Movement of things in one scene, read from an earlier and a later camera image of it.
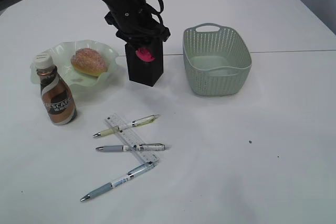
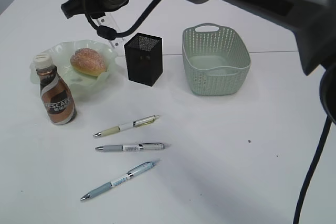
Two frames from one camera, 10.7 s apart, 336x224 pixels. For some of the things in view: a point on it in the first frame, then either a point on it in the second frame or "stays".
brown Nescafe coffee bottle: [56, 93] stays
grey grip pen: [130, 147] stays
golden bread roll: [89, 61] stays
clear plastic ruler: [137, 144] → [106, 19]
